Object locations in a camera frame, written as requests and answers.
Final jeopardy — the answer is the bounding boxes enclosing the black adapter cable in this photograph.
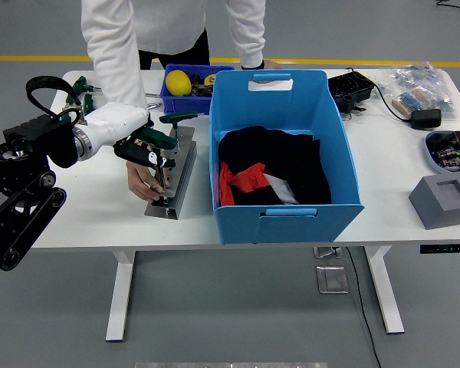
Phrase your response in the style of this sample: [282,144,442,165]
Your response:
[344,67,413,123]

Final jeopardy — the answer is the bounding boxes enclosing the thick green T-handle hex key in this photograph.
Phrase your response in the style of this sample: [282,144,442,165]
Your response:
[132,126,179,206]

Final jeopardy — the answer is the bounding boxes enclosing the yellow lemon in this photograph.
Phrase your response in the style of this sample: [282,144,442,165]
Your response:
[164,69,192,97]

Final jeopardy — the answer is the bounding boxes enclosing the black table control panel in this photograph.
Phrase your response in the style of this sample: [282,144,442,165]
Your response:
[419,243,460,255]

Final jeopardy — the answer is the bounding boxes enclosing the orange cloth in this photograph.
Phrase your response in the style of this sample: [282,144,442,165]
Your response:
[218,161,271,207]

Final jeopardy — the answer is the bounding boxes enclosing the black power adapter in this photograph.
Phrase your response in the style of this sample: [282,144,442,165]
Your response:
[409,108,442,130]

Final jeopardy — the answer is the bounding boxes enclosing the dark blue plastic bin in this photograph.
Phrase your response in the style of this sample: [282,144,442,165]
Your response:
[159,63,235,116]

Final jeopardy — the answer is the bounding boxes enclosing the light blue folding box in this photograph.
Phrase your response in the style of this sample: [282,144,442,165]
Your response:
[209,68,365,246]

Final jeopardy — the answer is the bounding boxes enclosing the black plastic tray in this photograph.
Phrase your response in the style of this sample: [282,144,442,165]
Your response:
[327,70,376,115]

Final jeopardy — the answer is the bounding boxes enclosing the person's right hand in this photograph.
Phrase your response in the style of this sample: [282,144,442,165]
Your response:
[125,159,172,203]

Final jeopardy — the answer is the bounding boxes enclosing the small metal floor plate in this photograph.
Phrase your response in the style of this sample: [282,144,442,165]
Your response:
[313,246,343,258]

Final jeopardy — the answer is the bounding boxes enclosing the person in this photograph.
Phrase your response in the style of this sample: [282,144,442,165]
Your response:
[80,0,283,203]

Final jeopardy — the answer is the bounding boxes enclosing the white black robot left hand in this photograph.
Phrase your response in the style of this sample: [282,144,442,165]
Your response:
[84,101,177,169]

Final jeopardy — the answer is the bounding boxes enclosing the beige resistor tape strip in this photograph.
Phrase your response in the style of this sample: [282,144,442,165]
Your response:
[391,87,434,119]

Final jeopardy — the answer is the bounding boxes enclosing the grey block with square recess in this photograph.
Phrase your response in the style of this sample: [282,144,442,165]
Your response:
[408,174,460,231]

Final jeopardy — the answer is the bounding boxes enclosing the blue oval dish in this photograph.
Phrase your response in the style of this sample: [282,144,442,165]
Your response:
[423,130,460,176]

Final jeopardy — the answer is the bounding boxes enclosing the grey metal tool rack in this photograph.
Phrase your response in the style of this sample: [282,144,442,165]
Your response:
[143,126,199,222]

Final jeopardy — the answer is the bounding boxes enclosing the clear plastic parts bags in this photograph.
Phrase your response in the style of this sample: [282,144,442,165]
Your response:
[373,61,456,116]

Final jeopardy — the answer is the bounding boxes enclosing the white table leg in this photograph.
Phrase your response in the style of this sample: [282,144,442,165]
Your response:
[105,251,136,343]
[363,245,406,334]

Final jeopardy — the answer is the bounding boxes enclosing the white grey cloth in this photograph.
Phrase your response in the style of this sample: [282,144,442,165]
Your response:
[262,172,301,204]

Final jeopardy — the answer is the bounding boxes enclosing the black cloth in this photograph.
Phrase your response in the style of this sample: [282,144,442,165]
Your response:
[217,125,333,208]

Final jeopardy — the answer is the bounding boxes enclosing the large metal floor plate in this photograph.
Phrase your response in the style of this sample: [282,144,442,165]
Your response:
[316,265,349,295]

